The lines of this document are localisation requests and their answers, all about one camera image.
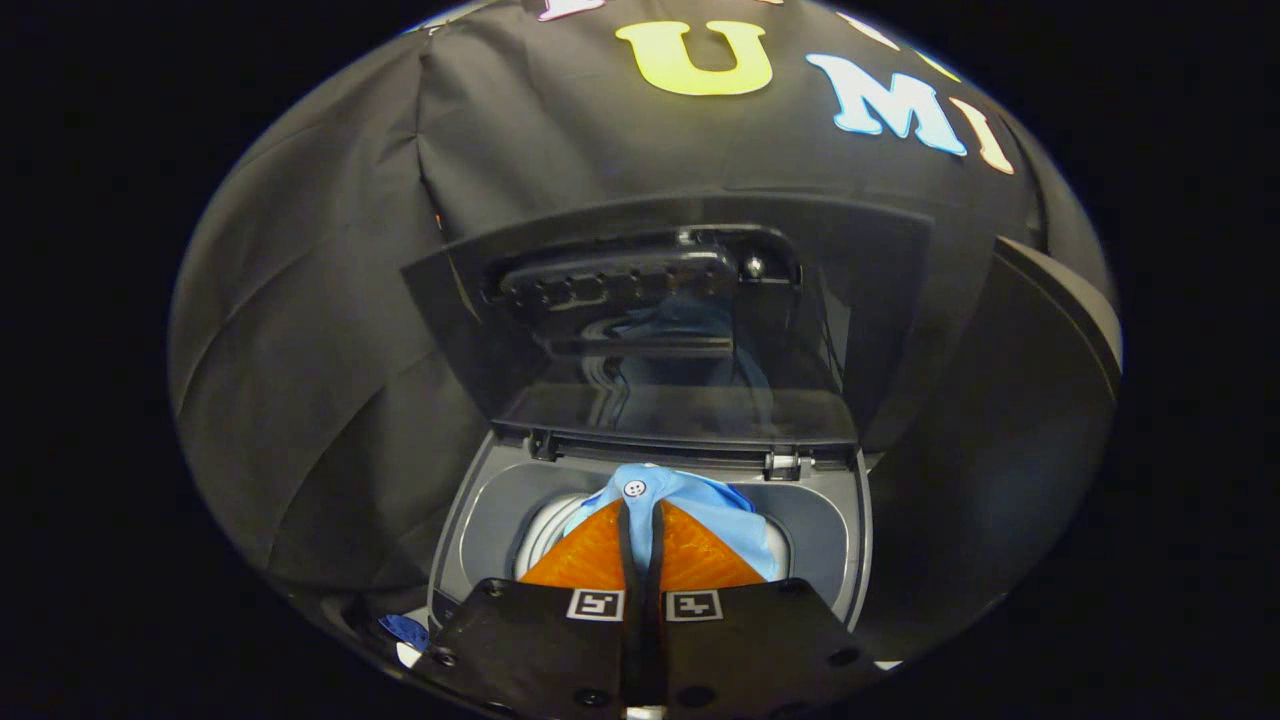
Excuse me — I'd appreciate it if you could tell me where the black backdrop cloth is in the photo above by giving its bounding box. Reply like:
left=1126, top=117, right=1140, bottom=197
left=168, top=0, right=1116, bottom=601

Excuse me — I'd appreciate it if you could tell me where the light blue polo shirt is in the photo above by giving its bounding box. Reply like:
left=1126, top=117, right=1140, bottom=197
left=563, top=462, right=783, bottom=583

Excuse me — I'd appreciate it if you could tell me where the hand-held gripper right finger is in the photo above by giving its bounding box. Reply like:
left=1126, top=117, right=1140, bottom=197
left=640, top=500, right=881, bottom=720

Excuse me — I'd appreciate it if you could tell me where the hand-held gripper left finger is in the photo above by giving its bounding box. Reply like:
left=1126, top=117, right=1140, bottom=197
left=415, top=500, right=641, bottom=720

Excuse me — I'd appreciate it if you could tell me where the dark washing machine lid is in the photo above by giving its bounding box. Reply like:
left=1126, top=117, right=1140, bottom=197
left=400, top=193, right=937, bottom=453

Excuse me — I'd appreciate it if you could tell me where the small blue scrap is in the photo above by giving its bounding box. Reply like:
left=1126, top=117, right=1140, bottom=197
left=378, top=614, right=431, bottom=653

